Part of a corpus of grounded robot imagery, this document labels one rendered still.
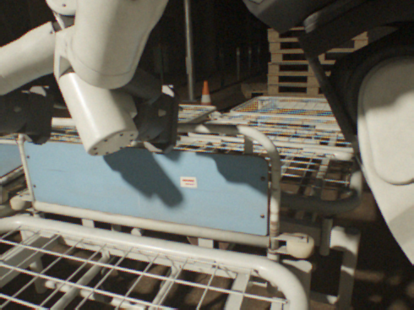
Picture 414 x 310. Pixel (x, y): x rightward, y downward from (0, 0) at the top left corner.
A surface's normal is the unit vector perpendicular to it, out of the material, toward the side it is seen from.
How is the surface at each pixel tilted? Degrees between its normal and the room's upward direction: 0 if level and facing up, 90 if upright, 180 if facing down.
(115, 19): 136
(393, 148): 90
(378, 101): 90
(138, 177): 90
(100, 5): 124
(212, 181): 90
